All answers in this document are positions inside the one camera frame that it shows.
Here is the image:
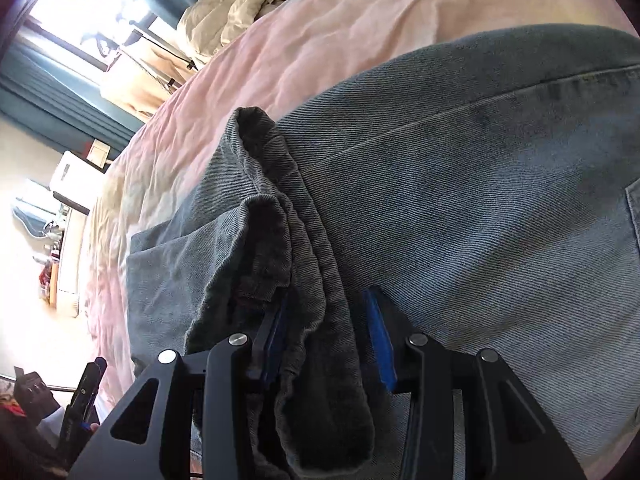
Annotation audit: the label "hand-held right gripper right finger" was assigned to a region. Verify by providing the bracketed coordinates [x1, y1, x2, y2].
[364, 286, 588, 480]

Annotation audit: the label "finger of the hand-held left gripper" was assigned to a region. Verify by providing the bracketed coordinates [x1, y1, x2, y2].
[70, 357, 108, 411]

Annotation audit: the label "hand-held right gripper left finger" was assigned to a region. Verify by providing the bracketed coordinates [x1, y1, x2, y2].
[67, 302, 290, 480]

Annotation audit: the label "blue denim jeans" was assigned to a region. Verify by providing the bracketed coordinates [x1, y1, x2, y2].
[125, 24, 640, 480]

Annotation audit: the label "person's left forearm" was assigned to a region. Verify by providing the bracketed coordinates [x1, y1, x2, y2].
[0, 405, 68, 480]

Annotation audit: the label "clothes rack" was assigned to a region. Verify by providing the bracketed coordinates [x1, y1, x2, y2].
[80, 10, 198, 91]

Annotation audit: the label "pile of beige clothes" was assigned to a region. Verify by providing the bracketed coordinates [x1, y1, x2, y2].
[177, 0, 371, 66]

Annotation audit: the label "white desk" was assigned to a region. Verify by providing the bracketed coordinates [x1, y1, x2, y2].
[40, 200, 93, 313]

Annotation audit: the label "white chair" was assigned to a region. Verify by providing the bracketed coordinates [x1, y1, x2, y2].
[50, 152, 108, 206]

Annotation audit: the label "teal curtain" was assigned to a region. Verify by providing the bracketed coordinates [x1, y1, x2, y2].
[0, 40, 136, 156]

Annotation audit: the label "pink and white blanket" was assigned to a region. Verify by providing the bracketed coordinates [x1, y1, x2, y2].
[80, 0, 640, 411]

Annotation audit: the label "beige hanging garment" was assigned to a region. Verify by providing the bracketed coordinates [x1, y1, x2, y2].
[100, 37, 196, 118]

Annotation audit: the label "wall switch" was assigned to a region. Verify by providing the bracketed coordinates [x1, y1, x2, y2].
[87, 140, 113, 167]

